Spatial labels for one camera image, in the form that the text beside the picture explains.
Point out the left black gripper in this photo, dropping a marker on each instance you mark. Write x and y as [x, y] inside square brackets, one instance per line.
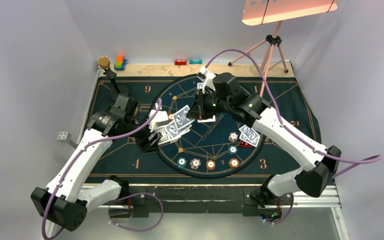
[146, 145]

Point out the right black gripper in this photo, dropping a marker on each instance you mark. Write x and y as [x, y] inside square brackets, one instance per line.
[198, 110]

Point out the blue playing card deck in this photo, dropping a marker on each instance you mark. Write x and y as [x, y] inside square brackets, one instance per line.
[170, 133]

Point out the green poker chip stack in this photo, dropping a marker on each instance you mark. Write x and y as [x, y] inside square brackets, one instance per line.
[181, 163]

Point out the pink white poker chip stack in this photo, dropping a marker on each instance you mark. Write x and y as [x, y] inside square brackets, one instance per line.
[195, 163]

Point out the orange red poker chip stack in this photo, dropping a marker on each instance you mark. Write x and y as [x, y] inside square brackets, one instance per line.
[210, 165]

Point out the red triangular button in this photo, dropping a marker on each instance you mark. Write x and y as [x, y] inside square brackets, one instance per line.
[244, 144]

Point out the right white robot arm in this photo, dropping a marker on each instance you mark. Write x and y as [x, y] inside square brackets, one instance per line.
[316, 164]

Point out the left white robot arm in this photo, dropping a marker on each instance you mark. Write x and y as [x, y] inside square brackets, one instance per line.
[63, 204]

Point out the teal toy block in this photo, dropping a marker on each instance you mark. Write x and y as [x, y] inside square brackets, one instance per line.
[193, 61]

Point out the round blue poker mat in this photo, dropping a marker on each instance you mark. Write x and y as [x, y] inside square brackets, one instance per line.
[207, 141]

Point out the red toy block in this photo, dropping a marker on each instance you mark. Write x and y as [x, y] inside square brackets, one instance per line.
[180, 62]

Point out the colourful toy block stack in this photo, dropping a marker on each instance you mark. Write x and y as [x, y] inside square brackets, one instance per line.
[120, 63]

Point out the grey lego brick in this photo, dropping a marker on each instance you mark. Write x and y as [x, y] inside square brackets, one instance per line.
[63, 136]

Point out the gold round knob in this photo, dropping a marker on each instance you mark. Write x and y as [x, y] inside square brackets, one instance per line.
[104, 62]

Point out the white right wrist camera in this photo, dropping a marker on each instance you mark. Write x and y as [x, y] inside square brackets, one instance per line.
[206, 76]

